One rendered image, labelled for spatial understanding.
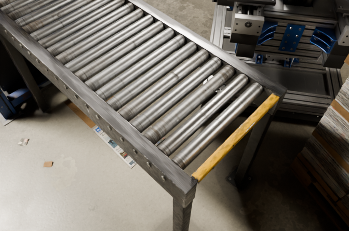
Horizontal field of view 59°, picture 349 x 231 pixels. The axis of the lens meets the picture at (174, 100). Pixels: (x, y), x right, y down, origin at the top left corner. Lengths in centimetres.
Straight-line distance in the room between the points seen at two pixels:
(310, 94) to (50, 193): 160
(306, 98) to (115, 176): 120
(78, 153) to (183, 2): 166
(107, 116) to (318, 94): 135
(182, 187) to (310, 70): 144
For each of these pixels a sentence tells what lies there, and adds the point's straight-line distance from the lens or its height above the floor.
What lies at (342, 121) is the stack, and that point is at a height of 59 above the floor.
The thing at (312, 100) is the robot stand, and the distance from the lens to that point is 200.
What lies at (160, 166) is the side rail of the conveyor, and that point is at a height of 80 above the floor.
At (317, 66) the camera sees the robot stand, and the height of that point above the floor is 23.
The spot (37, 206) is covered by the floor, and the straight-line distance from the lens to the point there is 190.
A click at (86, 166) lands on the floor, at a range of 192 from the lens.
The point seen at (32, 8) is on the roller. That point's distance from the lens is 163.
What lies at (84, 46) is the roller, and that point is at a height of 79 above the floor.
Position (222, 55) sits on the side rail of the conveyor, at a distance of 126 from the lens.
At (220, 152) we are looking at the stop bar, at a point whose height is 82.
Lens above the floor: 167
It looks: 52 degrees down
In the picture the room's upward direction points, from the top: 1 degrees clockwise
